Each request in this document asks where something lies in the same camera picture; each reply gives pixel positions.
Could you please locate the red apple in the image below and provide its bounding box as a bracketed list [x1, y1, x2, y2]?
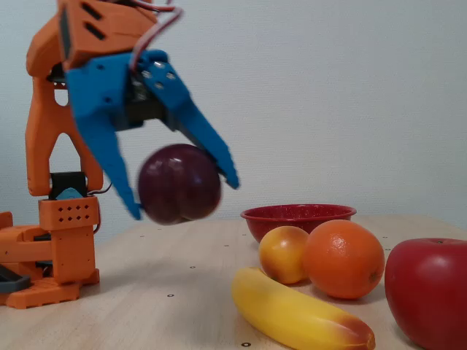
[384, 238, 467, 350]

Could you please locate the yellow orange peach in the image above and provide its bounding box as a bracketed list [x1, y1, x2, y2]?
[258, 225, 311, 285]

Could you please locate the orange robot base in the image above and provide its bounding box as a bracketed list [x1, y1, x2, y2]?
[0, 211, 101, 310]

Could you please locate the blue gripper black motor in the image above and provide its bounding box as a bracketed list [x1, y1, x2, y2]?
[65, 49, 241, 222]

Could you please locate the orange fruit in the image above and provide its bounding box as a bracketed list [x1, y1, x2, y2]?
[301, 219, 386, 300]

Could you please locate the dark purple plum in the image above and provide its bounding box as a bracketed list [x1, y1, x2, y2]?
[137, 143, 223, 225]

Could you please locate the yellow plastic banana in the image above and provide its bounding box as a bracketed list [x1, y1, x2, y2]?
[231, 266, 377, 350]

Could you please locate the red speckled bowl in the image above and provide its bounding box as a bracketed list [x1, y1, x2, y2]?
[240, 203, 358, 244]

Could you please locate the red white servo cable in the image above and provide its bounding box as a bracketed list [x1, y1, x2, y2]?
[129, 0, 185, 74]

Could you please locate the dark grey table clamp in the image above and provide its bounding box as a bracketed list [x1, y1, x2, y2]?
[0, 265, 32, 294]

